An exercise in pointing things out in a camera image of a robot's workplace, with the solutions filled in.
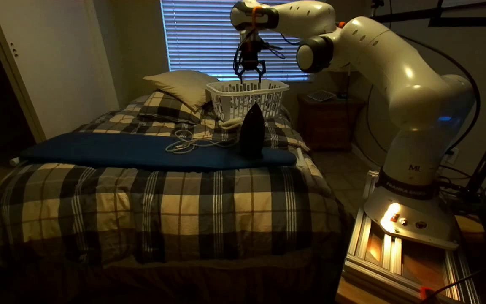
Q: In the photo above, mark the plaid bedspread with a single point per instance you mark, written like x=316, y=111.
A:
x=142, y=207

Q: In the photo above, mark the cream crumpled cloth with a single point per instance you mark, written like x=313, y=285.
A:
x=230, y=123

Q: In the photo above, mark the white plastic laundry basket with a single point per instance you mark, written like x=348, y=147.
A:
x=237, y=101

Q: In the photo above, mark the window blinds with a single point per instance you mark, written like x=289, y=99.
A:
x=198, y=33

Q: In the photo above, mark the blue ironing board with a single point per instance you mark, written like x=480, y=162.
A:
x=114, y=148

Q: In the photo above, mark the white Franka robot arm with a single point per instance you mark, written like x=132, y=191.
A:
x=412, y=84

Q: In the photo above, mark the white closet door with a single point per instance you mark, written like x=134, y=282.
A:
x=58, y=60

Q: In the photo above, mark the beige pillow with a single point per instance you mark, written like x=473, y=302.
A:
x=185, y=86

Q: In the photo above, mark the black overhead rig bar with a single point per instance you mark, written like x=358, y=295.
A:
x=451, y=17

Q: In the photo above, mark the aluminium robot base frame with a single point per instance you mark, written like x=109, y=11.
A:
x=392, y=258

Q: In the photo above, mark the brown wooden nightstand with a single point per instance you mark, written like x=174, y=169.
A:
x=328, y=126

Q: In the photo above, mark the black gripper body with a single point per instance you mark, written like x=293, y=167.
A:
x=250, y=50

